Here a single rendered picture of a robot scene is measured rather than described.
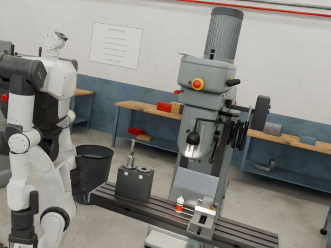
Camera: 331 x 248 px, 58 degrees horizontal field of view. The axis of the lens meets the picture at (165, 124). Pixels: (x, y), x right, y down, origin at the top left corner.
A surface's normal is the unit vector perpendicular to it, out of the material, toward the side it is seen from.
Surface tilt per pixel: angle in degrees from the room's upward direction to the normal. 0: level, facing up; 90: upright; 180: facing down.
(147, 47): 90
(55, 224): 90
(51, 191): 90
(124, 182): 90
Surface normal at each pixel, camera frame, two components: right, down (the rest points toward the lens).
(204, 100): -0.32, 0.15
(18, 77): -0.02, 0.22
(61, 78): 0.70, 0.18
